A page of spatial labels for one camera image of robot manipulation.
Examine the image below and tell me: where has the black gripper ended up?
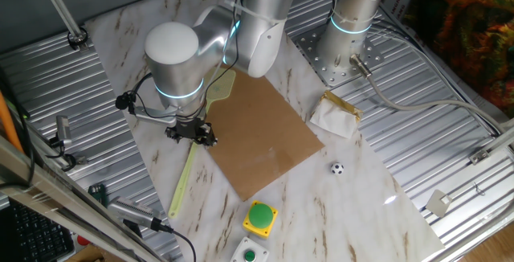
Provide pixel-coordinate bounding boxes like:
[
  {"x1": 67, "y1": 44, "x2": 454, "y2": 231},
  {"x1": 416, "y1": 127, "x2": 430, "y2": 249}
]
[{"x1": 165, "y1": 117, "x2": 218, "y2": 147}]

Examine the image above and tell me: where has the yellow-green plastic flyswatter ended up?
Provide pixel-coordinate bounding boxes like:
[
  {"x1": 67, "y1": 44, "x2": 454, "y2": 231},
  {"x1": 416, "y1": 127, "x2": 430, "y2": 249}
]
[{"x1": 167, "y1": 68, "x2": 237, "y2": 220}]

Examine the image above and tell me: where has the brown cardboard sheet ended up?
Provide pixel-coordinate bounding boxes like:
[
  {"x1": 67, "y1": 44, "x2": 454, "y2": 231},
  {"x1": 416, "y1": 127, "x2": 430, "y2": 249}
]
[{"x1": 202, "y1": 67, "x2": 325, "y2": 202}]

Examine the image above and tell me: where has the yellow box green button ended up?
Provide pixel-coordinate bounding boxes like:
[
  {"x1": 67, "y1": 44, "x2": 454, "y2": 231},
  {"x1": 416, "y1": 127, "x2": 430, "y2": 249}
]
[{"x1": 242, "y1": 199, "x2": 279, "y2": 239}]

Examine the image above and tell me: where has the silver ribbed adapter box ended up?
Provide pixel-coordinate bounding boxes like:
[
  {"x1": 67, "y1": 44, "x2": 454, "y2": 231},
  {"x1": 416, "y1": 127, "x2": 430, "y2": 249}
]
[{"x1": 107, "y1": 196, "x2": 161, "y2": 231}]

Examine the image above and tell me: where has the green hex key set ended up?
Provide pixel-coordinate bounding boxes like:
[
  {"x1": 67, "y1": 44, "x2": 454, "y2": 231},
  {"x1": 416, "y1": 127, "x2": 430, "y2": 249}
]
[{"x1": 88, "y1": 183, "x2": 108, "y2": 207}]

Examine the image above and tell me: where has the white box green button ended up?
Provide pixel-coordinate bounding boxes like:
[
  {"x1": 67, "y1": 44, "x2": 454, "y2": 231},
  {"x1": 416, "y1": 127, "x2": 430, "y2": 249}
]
[{"x1": 229, "y1": 236, "x2": 270, "y2": 262}]

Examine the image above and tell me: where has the gold wrapped tissue pack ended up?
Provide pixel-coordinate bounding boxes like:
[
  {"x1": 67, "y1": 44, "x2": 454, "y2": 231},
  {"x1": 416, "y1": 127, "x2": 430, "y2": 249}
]
[{"x1": 308, "y1": 89, "x2": 365, "y2": 140}]

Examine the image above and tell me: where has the aluminium robot mounting plate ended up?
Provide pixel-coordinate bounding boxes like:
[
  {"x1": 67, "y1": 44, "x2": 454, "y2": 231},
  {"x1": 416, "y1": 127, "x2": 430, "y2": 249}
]
[{"x1": 292, "y1": 24, "x2": 385, "y2": 88}]

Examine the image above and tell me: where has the brown wooden box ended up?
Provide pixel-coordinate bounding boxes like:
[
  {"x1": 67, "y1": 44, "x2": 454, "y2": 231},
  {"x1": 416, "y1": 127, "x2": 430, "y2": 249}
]
[{"x1": 66, "y1": 244, "x2": 105, "y2": 262}]

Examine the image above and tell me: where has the black keyboard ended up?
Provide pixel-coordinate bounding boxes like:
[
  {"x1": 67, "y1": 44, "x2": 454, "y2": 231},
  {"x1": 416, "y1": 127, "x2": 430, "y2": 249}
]
[{"x1": 0, "y1": 199, "x2": 75, "y2": 262}]

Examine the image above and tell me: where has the orange pipe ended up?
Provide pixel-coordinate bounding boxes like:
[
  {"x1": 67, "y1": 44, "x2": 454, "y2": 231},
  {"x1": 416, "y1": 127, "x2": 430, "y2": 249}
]
[{"x1": 0, "y1": 91, "x2": 24, "y2": 154}]

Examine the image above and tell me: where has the white square tag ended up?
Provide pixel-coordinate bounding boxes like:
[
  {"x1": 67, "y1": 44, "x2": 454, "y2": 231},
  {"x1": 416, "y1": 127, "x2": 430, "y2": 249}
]
[{"x1": 425, "y1": 189, "x2": 454, "y2": 219}]

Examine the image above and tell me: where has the orange green patterned cloth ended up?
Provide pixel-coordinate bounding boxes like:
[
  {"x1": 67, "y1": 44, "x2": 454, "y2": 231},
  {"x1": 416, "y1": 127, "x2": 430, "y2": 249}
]
[{"x1": 405, "y1": 0, "x2": 514, "y2": 118}]

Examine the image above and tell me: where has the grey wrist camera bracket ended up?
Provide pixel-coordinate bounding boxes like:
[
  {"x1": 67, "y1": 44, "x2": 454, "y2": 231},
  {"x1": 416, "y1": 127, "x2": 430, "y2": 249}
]
[{"x1": 130, "y1": 104, "x2": 180, "y2": 127}]

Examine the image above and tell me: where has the black adapter cable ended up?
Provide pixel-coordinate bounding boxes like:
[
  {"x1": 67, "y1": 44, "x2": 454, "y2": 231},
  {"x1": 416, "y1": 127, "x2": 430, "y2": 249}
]
[{"x1": 154, "y1": 221, "x2": 198, "y2": 262}]

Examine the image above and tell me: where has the grey camera on clamp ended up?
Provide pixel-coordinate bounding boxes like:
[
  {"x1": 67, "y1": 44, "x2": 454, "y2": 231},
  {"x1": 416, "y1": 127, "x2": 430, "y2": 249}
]
[{"x1": 50, "y1": 115, "x2": 88, "y2": 166}]

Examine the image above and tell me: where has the aluminium frame beam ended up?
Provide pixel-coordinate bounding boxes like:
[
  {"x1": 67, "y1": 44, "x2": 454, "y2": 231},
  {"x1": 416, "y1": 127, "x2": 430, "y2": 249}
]
[{"x1": 0, "y1": 135, "x2": 165, "y2": 262}]

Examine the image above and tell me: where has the black hanging cable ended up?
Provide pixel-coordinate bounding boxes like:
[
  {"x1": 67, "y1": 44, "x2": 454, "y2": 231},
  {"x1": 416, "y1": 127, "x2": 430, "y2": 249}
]
[{"x1": 0, "y1": 67, "x2": 35, "y2": 186}]

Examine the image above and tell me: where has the metal camera pole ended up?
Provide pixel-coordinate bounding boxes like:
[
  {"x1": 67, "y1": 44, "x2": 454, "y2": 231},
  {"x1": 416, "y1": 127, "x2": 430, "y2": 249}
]
[{"x1": 34, "y1": 0, "x2": 89, "y2": 52}]

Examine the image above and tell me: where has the grey cable metal connector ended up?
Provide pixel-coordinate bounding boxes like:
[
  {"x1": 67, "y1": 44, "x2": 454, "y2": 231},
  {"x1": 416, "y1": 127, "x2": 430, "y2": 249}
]
[{"x1": 349, "y1": 52, "x2": 507, "y2": 134}]

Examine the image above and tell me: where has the aluminium profile with bracket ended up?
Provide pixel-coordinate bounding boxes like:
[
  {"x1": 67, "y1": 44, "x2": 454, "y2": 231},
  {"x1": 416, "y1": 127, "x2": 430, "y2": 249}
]
[{"x1": 468, "y1": 127, "x2": 514, "y2": 166}]

